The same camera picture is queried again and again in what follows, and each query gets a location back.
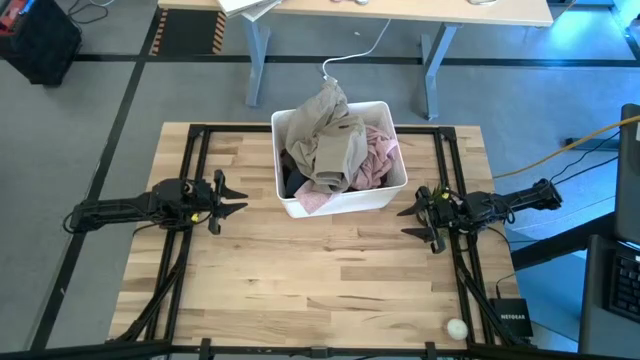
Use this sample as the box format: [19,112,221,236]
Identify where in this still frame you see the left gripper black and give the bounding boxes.
[187,169,250,236]

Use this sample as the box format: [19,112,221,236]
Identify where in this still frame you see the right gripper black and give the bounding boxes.
[397,185,467,255]

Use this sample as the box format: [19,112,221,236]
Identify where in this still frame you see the navy blue garment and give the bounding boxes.
[283,167,310,199]

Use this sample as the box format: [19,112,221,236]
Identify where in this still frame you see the pink garment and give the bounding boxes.
[293,124,400,216]

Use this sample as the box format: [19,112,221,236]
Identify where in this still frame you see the white perforated plastic basket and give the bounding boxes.
[270,100,409,220]

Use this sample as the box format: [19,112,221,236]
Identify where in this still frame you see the small white ball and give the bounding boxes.
[446,318,470,342]

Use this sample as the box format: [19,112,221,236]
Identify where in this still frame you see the black Netgear network box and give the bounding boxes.
[488,297,535,339]

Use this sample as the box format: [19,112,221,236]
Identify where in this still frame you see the black metal beam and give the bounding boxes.
[509,212,617,271]

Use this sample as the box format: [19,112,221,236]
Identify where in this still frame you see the black striped floor mat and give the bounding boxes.
[148,7,229,56]

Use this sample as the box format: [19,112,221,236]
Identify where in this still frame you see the black power strip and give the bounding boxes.
[564,133,622,152]

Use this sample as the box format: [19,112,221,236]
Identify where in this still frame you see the dark grey desk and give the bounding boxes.
[578,233,640,359]

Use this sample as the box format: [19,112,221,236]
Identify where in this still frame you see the white paper stack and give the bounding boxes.
[217,0,284,21]

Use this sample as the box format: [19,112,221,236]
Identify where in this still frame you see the light wood desk grey legs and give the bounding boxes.
[157,0,556,121]

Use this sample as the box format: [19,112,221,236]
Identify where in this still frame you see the black monitor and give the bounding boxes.
[613,103,640,246]

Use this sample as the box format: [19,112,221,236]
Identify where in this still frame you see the black keyboard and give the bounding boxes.
[603,248,640,324]

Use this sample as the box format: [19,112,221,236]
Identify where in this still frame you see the black crate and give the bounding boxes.
[0,0,84,86]

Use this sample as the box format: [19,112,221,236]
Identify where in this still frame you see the red box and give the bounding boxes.
[0,0,27,32]

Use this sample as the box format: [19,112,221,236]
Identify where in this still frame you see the yellow cable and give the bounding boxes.
[493,114,640,180]

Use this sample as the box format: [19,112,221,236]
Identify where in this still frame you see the white cable with plug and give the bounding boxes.
[321,18,393,84]

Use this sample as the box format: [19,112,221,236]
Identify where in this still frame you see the black cable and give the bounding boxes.
[549,155,621,186]

